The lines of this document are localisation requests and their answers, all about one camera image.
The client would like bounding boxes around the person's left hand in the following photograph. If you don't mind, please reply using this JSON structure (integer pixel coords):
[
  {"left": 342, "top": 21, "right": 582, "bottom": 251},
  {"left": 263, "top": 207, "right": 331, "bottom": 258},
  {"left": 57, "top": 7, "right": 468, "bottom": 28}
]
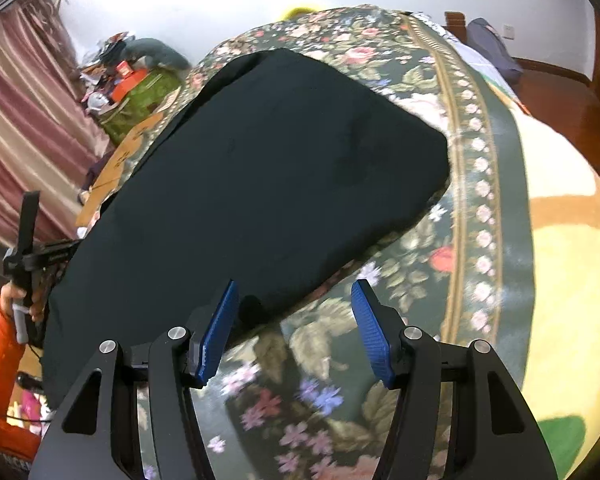
[{"left": 0, "top": 282, "right": 49, "bottom": 324}]

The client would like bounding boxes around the cream printed blanket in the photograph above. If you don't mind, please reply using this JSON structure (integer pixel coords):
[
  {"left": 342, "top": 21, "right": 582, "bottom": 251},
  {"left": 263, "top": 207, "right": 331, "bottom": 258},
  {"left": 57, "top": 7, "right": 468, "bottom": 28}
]
[{"left": 410, "top": 10, "right": 600, "bottom": 480}]

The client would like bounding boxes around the grey blue backpack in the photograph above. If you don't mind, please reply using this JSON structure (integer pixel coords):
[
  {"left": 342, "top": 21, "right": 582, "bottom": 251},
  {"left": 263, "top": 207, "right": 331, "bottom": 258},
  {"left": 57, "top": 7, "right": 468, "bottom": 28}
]
[{"left": 466, "top": 17, "right": 525, "bottom": 87}]

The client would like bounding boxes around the striped pink curtain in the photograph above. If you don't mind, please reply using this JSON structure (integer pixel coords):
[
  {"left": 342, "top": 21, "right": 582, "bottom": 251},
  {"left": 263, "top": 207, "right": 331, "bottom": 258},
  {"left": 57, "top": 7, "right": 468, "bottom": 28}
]
[{"left": 0, "top": 0, "right": 117, "bottom": 283}]

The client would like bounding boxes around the dark floral blanket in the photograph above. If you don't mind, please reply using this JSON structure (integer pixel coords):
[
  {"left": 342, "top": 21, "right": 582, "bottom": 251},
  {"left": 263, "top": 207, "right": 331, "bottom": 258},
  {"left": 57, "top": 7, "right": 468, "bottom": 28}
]
[{"left": 77, "top": 4, "right": 537, "bottom": 480}]

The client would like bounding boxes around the wooden bed footboard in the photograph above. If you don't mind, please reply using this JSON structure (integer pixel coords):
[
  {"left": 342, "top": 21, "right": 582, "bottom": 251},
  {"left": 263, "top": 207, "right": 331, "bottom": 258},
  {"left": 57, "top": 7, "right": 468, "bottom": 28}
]
[{"left": 444, "top": 10, "right": 469, "bottom": 42}]

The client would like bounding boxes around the wooden lap table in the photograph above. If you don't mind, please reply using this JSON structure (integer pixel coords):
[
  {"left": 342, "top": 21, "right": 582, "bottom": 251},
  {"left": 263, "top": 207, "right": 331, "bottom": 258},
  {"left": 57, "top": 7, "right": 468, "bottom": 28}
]
[{"left": 75, "top": 110, "right": 169, "bottom": 227}]

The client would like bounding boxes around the orange cardboard box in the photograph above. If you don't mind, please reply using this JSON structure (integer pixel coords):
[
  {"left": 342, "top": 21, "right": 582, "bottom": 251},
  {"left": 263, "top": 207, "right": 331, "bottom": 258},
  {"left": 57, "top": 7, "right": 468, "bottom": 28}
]
[{"left": 111, "top": 70, "right": 149, "bottom": 102}]

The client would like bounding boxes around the grey plush pillow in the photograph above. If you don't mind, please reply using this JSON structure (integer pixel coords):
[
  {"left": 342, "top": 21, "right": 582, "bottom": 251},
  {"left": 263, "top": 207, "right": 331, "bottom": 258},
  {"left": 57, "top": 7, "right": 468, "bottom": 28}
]
[{"left": 125, "top": 37, "right": 194, "bottom": 72}]

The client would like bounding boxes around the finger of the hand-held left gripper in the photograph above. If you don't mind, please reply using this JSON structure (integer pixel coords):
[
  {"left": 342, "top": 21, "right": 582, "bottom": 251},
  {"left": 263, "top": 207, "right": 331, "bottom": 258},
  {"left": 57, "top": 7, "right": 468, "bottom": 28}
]
[
  {"left": 26, "top": 239, "right": 84, "bottom": 270},
  {"left": 16, "top": 190, "right": 42, "bottom": 262}
]

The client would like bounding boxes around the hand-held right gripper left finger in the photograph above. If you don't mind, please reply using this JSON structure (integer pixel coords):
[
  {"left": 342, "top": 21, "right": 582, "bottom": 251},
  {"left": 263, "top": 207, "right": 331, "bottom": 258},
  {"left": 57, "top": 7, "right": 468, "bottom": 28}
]
[{"left": 27, "top": 279, "right": 241, "bottom": 480}]

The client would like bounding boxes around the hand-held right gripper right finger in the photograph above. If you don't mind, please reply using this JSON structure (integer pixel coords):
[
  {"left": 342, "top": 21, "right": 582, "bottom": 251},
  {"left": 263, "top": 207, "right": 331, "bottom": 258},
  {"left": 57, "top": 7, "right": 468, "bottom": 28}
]
[{"left": 350, "top": 278, "right": 561, "bottom": 480}]

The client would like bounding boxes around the pile of clutter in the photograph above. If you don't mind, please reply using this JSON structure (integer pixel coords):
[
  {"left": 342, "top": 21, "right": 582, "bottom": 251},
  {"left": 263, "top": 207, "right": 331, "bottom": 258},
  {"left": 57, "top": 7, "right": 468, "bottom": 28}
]
[{"left": 79, "top": 32, "right": 131, "bottom": 112}]

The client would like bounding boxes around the black printed t-shirt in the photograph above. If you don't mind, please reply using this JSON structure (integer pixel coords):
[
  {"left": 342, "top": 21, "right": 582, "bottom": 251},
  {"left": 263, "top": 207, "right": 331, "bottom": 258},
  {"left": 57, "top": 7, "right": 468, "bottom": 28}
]
[{"left": 42, "top": 47, "right": 452, "bottom": 411}]

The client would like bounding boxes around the green fabric storage box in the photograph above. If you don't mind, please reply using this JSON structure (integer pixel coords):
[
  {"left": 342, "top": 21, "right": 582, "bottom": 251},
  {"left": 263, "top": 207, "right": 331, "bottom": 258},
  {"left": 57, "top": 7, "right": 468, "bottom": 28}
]
[{"left": 100, "top": 67, "right": 184, "bottom": 147}]

